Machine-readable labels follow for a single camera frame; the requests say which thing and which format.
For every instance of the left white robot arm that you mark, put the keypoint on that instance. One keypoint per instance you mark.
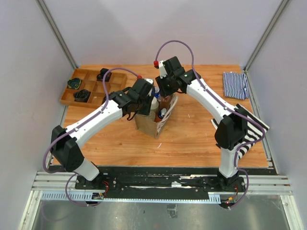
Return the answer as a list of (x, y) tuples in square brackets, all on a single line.
[(67, 142)]

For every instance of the wooden compartment tray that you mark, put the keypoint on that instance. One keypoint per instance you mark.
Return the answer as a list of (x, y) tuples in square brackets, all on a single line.
[(117, 82)]

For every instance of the clear bottle pink cap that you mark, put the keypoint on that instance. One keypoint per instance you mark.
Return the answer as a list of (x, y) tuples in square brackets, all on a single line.
[(164, 102)]

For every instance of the canvas tote bag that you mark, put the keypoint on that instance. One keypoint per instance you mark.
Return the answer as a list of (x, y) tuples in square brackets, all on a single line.
[(147, 125)]

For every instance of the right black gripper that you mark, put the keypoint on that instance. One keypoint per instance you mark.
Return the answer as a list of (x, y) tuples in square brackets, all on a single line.
[(163, 91)]

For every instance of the orange spray bottle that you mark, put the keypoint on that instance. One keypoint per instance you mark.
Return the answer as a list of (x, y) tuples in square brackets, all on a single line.
[(160, 115), (157, 93)]

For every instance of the black white striped cloth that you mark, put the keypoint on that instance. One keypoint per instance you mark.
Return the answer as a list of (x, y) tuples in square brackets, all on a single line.
[(251, 134)]

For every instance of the small black rolled belt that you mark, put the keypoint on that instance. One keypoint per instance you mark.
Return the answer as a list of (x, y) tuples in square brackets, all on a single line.
[(102, 73)]

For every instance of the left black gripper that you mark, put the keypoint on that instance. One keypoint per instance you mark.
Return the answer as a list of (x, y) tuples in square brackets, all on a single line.
[(147, 110)]

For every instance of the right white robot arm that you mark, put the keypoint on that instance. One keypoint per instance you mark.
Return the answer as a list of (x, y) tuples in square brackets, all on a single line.
[(194, 86)]

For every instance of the orange spray bottle front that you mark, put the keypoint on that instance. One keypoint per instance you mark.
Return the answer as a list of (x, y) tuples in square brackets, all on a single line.
[(160, 115)]

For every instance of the green patterned rolled belt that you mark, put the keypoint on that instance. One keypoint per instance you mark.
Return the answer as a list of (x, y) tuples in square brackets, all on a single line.
[(74, 83)]

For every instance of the orange spray bottle back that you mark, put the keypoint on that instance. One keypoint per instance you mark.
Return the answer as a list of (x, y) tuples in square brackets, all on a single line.
[(157, 93)]

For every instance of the blue white striped cloth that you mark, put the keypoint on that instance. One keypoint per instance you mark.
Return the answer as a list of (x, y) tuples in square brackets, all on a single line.
[(235, 85)]

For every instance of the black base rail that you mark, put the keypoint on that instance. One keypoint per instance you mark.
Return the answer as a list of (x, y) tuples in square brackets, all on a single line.
[(166, 183)]

